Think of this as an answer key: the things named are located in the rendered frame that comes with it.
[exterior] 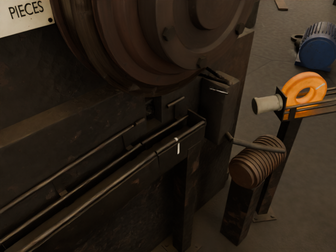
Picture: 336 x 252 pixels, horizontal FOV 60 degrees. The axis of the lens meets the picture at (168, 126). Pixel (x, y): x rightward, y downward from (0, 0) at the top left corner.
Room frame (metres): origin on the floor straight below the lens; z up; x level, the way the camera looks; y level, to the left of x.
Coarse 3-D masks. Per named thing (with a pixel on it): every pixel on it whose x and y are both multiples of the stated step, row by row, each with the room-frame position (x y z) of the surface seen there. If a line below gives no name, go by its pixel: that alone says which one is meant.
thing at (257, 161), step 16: (272, 144) 0.78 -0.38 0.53; (240, 160) 0.70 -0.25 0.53; (256, 160) 0.70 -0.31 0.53; (272, 160) 0.72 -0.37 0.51; (240, 176) 0.68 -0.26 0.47; (256, 176) 0.65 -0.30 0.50; (240, 192) 0.70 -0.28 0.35; (256, 192) 0.69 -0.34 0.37; (240, 208) 0.69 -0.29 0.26; (224, 224) 0.73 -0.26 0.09; (240, 224) 0.68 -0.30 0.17; (240, 240) 0.68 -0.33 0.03
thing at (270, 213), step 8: (296, 120) 0.83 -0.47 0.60; (280, 128) 0.87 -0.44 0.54; (288, 128) 0.83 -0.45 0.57; (296, 128) 0.84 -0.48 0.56; (280, 136) 0.85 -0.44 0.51; (288, 136) 0.83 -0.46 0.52; (288, 144) 0.83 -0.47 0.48; (288, 152) 0.84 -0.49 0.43; (280, 168) 0.84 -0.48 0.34; (272, 176) 0.83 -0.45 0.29; (280, 176) 0.84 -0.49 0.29; (264, 184) 0.85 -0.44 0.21; (272, 184) 0.83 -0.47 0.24; (264, 192) 0.83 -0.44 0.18; (272, 192) 0.84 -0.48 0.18; (264, 200) 0.83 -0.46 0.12; (256, 208) 0.85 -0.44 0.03; (264, 208) 0.83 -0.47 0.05; (256, 216) 0.82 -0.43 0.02; (264, 216) 0.82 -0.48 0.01; (272, 216) 0.82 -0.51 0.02
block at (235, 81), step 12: (204, 84) 0.80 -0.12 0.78; (216, 84) 0.77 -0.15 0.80; (204, 96) 0.79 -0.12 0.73; (216, 96) 0.76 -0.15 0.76; (228, 96) 0.75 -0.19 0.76; (204, 108) 0.79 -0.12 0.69; (216, 108) 0.75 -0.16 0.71; (228, 108) 0.76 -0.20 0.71; (216, 120) 0.75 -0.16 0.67; (228, 120) 0.76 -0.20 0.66; (216, 132) 0.74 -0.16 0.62; (216, 144) 0.74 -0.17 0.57
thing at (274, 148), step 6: (228, 132) 0.76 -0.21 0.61; (228, 138) 0.73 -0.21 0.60; (234, 138) 0.73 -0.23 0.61; (240, 144) 0.72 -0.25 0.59; (246, 144) 0.72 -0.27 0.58; (252, 144) 0.73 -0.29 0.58; (258, 144) 0.74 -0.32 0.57; (264, 150) 0.73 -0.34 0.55; (270, 150) 0.72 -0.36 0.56; (276, 150) 0.72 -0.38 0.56; (282, 150) 0.72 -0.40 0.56
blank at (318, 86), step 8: (304, 72) 0.87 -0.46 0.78; (312, 72) 0.87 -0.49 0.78; (288, 80) 0.86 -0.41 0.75; (296, 80) 0.84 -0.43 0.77; (304, 80) 0.84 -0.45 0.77; (312, 80) 0.84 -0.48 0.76; (320, 80) 0.85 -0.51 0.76; (288, 88) 0.84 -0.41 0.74; (296, 88) 0.84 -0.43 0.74; (312, 88) 0.85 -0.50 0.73; (320, 88) 0.85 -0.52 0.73; (288, 96) 0.83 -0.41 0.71; (304, 96) 0.87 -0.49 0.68; (312, 96) 0.85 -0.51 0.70; (320, 96) 0.85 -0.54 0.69; (288, 104) 0.84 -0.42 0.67; (296, 112) 0.84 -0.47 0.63
